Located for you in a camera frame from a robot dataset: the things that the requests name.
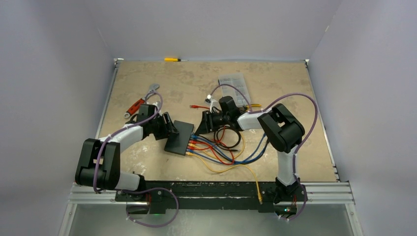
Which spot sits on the yellow handled screwdriver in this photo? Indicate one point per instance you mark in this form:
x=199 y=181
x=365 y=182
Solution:
x=174 y=60

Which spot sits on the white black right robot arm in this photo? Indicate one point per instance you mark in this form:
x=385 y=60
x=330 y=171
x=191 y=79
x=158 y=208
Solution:
x=282 y=129

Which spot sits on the red handled adjustable wrench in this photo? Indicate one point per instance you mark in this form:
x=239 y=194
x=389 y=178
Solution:
x=134 y=108

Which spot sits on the aluminium frame rail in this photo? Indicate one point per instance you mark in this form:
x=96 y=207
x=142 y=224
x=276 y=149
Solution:
x=317 y=193

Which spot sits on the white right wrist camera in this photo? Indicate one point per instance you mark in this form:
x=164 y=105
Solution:
x=212 y=102

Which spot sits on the black yellow pliers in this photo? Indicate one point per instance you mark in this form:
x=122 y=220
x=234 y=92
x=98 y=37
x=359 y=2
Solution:
x=252 y=105

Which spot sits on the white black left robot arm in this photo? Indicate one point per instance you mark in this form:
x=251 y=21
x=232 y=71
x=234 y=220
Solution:
x=99 y=162

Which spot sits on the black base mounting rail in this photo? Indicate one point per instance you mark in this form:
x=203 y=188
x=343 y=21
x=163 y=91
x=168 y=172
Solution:
x=263 y=196

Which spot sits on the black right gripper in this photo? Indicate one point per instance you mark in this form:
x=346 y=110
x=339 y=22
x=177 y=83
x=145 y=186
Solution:
x=207 y=125

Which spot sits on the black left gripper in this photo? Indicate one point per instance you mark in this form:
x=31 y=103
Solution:
x=167 y=127

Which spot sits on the black network switch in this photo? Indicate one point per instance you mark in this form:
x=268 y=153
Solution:
x=177 y=143

